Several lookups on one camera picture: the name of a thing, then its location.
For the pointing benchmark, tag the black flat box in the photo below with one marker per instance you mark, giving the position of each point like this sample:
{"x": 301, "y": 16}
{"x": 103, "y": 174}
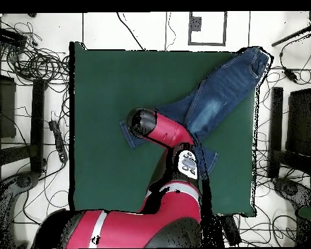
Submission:
{"x": 7, "y": 35}

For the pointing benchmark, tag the grey square frame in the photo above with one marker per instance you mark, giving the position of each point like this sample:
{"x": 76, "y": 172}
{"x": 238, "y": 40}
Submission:
{"x": 207, "y": 44}

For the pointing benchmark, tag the black power strip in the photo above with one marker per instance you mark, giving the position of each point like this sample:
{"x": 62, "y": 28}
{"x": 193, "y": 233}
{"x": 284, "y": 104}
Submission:
{"x": 232, "y": 230}
{"x": 58, "y": 140}

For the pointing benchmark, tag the dark green table cloth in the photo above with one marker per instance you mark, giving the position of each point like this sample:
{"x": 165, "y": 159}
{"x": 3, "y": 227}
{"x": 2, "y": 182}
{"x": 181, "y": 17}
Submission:
{"x": 106, "y": 77}

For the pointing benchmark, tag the black tripod leg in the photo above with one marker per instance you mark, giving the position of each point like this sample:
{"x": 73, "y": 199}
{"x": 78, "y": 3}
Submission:
{"x": 287, "y": 39}

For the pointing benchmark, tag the black power adapter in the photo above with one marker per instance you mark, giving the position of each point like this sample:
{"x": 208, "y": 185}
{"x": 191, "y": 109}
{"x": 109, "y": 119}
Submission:
{"x": 290, "y": 74}

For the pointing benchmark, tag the dark square case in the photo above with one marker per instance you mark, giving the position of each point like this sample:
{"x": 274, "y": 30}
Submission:
{"x": 5, "y": 109}
{"x": 300, "y": 122}

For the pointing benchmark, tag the grey wheeled stand leg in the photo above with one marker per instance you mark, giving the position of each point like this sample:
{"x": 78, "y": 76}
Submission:
{"x": 290, "y": 189}
{"x": 23, "y": 181}

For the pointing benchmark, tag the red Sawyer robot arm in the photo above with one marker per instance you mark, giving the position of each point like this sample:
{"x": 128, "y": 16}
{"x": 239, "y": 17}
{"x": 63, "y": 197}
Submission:
{"x": 168, "y": 129}

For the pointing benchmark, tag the blue denim jeans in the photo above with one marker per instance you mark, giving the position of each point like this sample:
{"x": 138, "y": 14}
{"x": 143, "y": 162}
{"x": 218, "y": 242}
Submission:
{"x": 223, "y": 88}

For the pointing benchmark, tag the black stand bar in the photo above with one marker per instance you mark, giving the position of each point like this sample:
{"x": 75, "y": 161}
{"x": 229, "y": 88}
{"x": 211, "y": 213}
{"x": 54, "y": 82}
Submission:
{"x": 276, "y": 116}
{"x": 37, "y": 124}

